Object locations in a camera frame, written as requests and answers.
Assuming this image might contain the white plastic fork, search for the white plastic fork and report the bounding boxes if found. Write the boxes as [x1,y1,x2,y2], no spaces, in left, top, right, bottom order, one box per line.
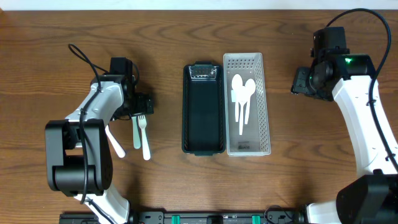
[138,115,151,161]
[105,125,126,158]

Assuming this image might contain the mint green plastic fork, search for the mint green plastic fork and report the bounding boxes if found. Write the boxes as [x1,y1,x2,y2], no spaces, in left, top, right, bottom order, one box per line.
[131,116,141,149]

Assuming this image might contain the white plastic spoon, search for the white plastic spoon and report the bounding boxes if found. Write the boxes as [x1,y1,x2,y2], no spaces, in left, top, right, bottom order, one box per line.
[236,86,248,136]
[231,74,243,122]
[244,78,256,124]

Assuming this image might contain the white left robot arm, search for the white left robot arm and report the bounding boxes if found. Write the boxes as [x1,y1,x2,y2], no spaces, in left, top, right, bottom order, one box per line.
[45,74,140,223]

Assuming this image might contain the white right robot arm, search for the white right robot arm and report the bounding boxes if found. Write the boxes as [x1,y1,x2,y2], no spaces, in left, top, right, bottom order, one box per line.
[291,54,397,223]

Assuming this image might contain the dark green plastic basket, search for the dark green plastic basket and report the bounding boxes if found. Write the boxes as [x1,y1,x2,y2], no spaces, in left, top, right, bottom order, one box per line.
[182,61,225,156]

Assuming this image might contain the white label in basket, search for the white label in basket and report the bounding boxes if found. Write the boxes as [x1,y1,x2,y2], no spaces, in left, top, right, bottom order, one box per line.
[231,90,236,103]

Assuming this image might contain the clear white plastic basket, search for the clear white plastic basket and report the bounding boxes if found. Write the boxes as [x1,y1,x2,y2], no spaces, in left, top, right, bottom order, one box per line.
[223,52,271,157]

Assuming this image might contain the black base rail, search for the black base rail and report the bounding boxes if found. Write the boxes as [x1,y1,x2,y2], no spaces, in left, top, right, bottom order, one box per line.
[58,205,309,224]

